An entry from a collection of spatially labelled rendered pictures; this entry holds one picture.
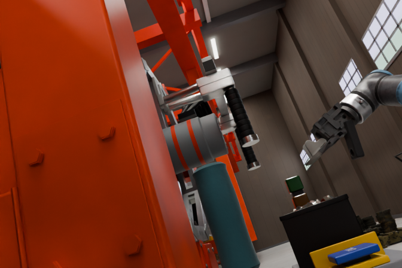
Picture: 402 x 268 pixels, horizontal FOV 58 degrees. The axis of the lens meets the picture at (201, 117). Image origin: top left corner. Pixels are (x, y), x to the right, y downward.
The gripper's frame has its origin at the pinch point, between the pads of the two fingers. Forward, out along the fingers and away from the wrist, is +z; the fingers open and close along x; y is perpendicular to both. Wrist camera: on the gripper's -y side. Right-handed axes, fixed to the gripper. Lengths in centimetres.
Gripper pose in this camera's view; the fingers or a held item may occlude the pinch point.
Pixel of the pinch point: (310, 163)
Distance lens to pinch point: 112.1
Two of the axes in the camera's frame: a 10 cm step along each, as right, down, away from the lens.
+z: -7.3, 6.6, -1.7
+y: -6.8, -6.7, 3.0
